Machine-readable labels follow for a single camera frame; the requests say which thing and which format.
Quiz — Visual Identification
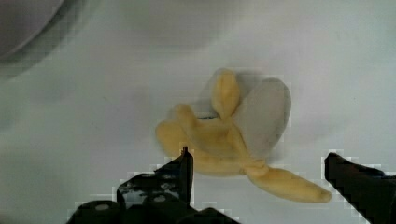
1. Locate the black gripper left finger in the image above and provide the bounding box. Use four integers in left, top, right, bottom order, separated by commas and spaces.
65, 147, 240, 224

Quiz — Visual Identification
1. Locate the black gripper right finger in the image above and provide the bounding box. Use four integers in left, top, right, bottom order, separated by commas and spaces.
324, 153, 396, 224

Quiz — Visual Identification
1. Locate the yellow plush peeled banana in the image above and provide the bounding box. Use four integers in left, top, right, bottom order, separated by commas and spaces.
155, 70, 332, 203

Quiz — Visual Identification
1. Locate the grey round plate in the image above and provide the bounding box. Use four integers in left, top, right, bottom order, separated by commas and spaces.
0, 0, 65, 59

